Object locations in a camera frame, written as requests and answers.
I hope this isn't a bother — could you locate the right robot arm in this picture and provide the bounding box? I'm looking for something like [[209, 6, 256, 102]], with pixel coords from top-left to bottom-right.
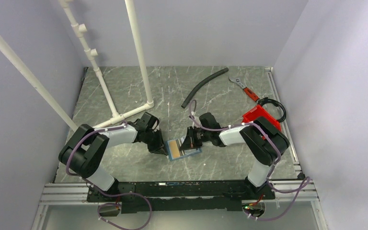
[[179, 113, 290, 199]]

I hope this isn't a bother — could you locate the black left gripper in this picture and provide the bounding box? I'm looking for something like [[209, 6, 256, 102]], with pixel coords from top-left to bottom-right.
[[144, 128, 168, 156]]

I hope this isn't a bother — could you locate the white PVC pipe frame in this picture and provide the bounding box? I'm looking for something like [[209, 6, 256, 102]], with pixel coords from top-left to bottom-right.
[[0, 0, 155, 132]]

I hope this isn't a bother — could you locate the blue card holder wallet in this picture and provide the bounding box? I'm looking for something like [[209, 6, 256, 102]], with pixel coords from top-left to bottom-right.
[[166, 138, 203, 161]]

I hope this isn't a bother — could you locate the red plastic bin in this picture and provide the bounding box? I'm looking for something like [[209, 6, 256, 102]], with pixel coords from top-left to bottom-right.
[[242, 105, 281, 131]]

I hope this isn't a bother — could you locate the coiled black cable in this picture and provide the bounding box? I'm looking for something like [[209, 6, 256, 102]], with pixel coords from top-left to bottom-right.
[[256, 97, 287, 124]]

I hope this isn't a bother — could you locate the red-handled adjustable wrench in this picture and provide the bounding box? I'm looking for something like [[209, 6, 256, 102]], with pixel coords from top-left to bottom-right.
[[229, 77, 260, 102]]

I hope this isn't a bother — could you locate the black foam hose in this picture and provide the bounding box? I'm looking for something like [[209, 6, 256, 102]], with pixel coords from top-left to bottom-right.
[[181, 67, 229, 109]]

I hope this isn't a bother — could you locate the black base bar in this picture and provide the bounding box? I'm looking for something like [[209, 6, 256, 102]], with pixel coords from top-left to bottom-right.
[[87, 179, 275, 214]]

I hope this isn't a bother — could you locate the aluminium rail at front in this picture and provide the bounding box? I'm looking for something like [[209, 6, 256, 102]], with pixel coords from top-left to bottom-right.
[[39, 180, 320, 206]]

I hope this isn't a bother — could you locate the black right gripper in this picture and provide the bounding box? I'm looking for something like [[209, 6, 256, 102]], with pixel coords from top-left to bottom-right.
[[180, 126, 211, 151]]

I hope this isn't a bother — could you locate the aluminium rail at right edge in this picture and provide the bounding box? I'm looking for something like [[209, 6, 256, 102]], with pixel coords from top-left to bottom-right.
[[264, 67, 303, 173]]

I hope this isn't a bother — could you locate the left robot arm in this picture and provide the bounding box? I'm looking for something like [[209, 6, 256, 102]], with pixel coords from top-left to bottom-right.
[[58, 112, 168, 201]]

